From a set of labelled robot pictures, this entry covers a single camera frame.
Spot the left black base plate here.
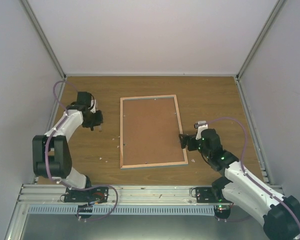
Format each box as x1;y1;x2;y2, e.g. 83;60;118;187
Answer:
60;187;109;205

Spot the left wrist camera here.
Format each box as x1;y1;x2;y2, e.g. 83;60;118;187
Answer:
89;99;98;113

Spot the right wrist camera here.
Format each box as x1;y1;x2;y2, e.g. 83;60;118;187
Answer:
194;120;208;140

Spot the blue wooden picture frame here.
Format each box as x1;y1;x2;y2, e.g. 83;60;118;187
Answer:
119;94;188;170

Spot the right aluminium corner post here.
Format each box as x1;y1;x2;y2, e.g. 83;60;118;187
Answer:
235;0;287;81

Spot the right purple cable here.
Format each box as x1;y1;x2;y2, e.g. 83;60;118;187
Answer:
204;117;300;240

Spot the aluminium corner post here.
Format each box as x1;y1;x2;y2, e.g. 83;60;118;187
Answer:
235;0;287;81
19;0;67;81

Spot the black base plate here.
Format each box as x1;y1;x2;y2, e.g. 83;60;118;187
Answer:
60;187;109;205
189;186;231;204

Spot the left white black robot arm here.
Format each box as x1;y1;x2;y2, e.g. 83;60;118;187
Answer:
32;91;103;202

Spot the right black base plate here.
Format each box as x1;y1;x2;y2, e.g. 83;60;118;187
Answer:
189;186;231;204

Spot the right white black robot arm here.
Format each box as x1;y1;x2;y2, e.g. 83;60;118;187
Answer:
179;128;300;240

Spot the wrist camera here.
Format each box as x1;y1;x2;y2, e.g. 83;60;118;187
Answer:
89;99;98;113
194;120;208;140

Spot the left aluminium corner post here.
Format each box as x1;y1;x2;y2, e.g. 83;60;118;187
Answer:
19;0;67;81

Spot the grey slotted cable duct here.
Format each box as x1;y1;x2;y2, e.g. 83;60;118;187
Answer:
28;204;215;216

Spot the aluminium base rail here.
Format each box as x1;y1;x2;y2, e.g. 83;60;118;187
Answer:
17;183;288;206

